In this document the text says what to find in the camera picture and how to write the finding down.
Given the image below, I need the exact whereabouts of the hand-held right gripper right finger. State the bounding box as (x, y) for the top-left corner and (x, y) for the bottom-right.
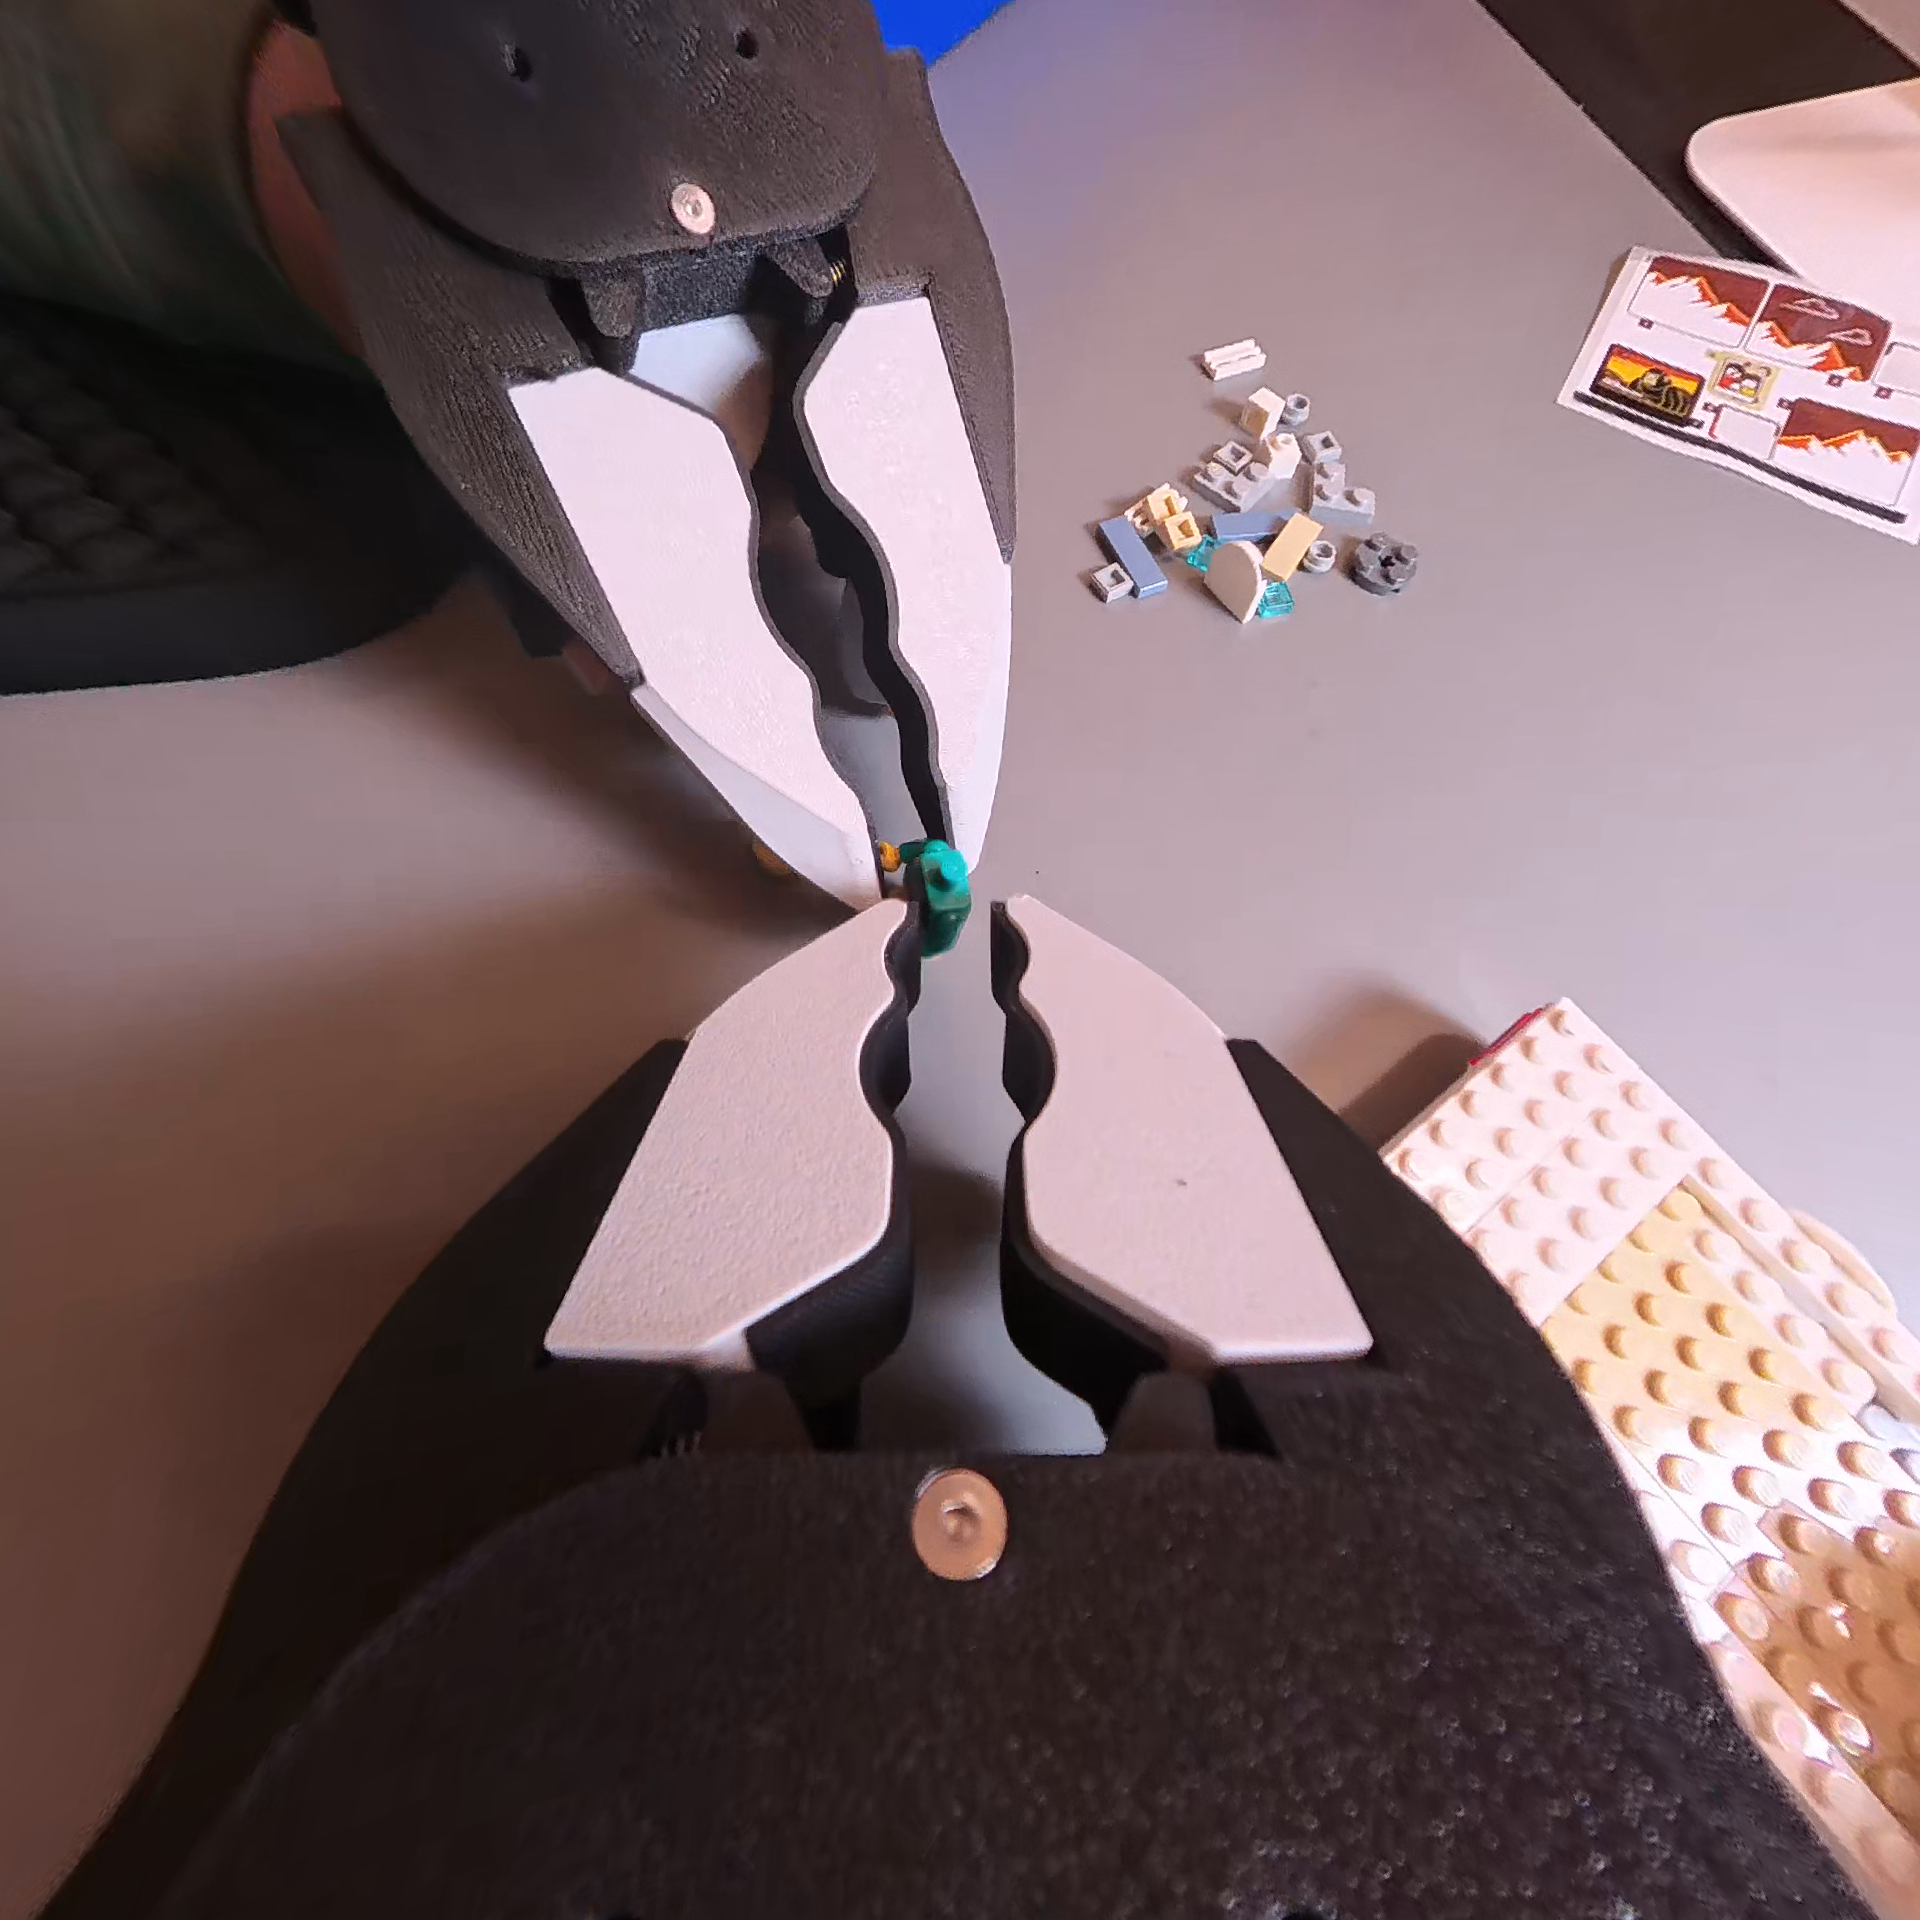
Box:
(988, 897), (1376, 1370)

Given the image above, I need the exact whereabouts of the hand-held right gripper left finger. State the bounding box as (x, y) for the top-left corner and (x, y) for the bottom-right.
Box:
(544, 900), (922, 1378)

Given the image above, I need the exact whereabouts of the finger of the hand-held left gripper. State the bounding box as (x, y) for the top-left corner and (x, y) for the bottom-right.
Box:
(796, 295), (1014, 881)
(509, 315), (890, 911)

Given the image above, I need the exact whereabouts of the green minifigure torso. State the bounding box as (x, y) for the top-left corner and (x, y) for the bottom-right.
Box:
(878, 838), (974, 962)

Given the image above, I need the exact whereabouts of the person's left forearm green sleeve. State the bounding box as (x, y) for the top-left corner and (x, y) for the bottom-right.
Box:
(0, 0), (308, 361)

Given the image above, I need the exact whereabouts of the person's left hand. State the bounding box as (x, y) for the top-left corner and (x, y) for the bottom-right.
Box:
(252, 38), (374, 361)

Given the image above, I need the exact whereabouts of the pile of small lego pieces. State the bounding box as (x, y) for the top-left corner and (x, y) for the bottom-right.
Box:
(1077, 336), (1424, 628)

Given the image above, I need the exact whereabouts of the black mesh cushion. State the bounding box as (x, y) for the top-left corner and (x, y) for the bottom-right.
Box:
(0, 294), (506, 700)

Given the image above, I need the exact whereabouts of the white tan lego house model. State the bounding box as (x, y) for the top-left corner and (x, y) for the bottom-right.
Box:
(1376, 996), (1920, 1920)

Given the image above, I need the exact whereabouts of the lego sticker sheet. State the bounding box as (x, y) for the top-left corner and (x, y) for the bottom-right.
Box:
(1556, 246), (1920, 545)

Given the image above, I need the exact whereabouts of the white book stand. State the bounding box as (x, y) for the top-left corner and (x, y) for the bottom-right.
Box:
(1682, 71), (1920, 326)

